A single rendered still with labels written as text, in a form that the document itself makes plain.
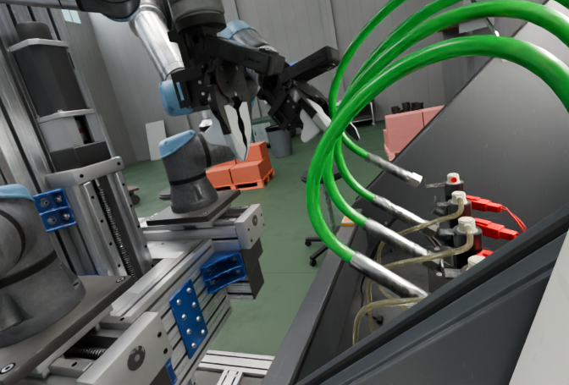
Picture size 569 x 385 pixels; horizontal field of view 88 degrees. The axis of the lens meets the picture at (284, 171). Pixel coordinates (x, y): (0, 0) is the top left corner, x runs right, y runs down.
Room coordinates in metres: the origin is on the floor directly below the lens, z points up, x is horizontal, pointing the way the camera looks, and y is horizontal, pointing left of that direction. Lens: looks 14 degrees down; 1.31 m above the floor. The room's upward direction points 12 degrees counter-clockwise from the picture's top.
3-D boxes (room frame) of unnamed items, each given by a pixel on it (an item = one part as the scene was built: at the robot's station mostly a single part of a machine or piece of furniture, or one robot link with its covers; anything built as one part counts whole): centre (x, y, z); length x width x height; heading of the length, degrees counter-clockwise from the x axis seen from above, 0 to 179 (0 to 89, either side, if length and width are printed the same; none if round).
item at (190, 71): (0.48, 0.08, 1.38); 0.09 x 0.08 x 0.12; 63
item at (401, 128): (4.77, -2.32, 0.34); 1.17 x 0.83 x 0.68; 69
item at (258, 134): (9.71, 0.63, 0.42); 2.13 x 1.94 x 0.84; 70
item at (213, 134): (0.46, 0.08, 1.27); 0.06 x 0.03 x 0.09; 63
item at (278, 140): (7.00, -0.06, 0.37); 0.59 x 0.58 x 0.73; 94
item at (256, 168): (5.09, 0.79, 0.32); 1.10 x 0.81 x 0.65; 68
